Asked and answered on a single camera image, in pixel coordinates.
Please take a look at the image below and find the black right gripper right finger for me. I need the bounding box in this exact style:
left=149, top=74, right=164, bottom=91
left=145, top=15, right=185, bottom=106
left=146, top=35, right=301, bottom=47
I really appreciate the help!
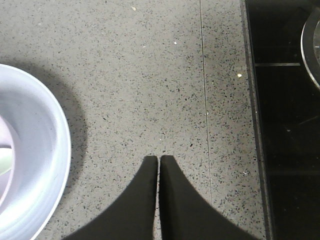
left=159, top=155, right=254, bottom=240

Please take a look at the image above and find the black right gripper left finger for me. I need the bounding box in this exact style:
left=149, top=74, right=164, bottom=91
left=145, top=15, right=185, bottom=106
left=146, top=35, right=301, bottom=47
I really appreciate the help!
left=65, top=156, right=158, bottom=240

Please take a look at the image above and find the pale green plastic spoon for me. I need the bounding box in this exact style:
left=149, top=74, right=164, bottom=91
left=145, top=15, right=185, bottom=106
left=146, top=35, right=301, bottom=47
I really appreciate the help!
left=0, top=147, right=13, bottom=176

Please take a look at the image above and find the purple plastic bowl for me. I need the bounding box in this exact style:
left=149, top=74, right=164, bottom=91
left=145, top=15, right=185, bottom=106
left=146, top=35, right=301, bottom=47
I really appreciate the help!
left=0, top=117, right=13, bottom=205

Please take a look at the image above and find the light blue plate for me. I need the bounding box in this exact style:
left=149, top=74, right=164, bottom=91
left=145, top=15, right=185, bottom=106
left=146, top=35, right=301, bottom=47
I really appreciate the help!
left=0, top=64, right=71, bottom=240

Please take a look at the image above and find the round steel burner ring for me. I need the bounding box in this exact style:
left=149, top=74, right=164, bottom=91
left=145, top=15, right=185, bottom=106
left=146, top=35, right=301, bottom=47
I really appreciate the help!
left=300, top=6, right=320, bottom=91

